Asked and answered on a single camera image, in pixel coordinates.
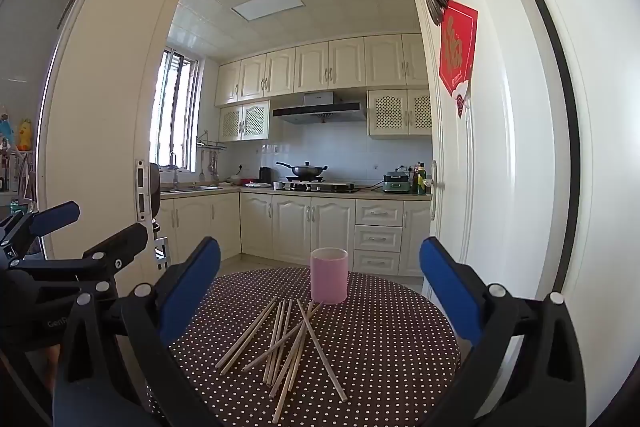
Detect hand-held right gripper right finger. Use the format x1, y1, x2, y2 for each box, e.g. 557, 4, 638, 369
419, 236, 587, 427

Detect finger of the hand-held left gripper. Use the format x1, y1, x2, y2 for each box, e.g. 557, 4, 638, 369
10, 223, 149, 297
0, 201, 81, 258

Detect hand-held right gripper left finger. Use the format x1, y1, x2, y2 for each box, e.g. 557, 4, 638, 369
52, 236, 222, 427

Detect group of wooden chopsticks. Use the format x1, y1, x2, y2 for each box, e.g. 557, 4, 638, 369
215, 297, 348, 424

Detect pink cup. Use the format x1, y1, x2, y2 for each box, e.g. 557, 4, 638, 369
310, 247, 349, 306

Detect cluttered shelf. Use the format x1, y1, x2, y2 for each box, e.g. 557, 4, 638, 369
0, 149, 40, 220

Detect metal door strike plate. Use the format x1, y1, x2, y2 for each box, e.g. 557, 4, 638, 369
136, 159, 149, 223

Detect black chair back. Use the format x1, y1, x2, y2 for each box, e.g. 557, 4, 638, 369
149, 162, 173, 272

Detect yellow plush toy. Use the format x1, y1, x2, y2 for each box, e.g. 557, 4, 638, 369
17, 119, 34, 152

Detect steel sink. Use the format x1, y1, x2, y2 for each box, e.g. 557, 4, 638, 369
161, 185, 223, 194

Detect blue plush toy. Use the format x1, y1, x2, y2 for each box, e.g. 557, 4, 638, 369
0, 112, 15, 150

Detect cream lower kitchen cabinets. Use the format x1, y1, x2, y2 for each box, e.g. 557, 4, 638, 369
159, 191, 433, 278

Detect green countertop appliance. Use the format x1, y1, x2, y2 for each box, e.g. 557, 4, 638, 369
382, 166, 413, 194

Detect white door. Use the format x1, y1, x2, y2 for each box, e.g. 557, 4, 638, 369
411, 0, 583, 338

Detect kitchen window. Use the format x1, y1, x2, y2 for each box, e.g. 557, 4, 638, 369
149, 48, 201, 172

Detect black wok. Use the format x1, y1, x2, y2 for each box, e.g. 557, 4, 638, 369
276, 161, 329, 182

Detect black gas stove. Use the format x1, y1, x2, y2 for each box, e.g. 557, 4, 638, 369
285, 179, 361, 194

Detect cream lattice door cabinet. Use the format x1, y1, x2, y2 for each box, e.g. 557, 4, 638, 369
218, 100, 272, 142
366, 89, 433, 138

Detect black range hood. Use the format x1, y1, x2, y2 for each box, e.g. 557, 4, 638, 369
272, 91, 368, 125

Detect red door decoration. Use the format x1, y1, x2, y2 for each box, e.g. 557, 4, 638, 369
438, 0, 478, 120

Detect ceiling light panel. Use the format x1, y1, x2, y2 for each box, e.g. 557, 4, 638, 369
231, 0, 307, 22

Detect metal door handle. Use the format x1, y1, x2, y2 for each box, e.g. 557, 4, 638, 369
429, 160, 446, 218

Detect wall rack with utensils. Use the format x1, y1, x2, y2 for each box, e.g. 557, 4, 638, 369
196, 131, 228, 185

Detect cream upper wall cabinets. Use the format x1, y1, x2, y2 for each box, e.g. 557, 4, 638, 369
215, 33, 430, 108

